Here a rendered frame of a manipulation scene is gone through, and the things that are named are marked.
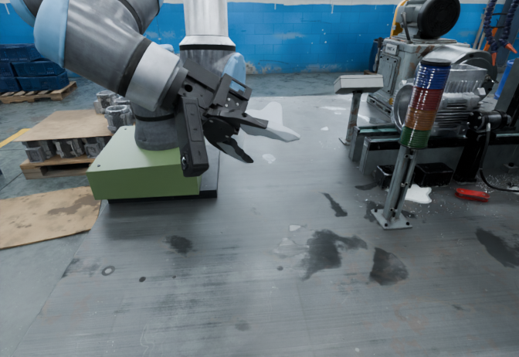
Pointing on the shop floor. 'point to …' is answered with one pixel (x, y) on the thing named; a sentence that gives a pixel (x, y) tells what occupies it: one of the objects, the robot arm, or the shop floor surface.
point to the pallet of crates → (15, 73)
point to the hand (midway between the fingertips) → (273, 155)
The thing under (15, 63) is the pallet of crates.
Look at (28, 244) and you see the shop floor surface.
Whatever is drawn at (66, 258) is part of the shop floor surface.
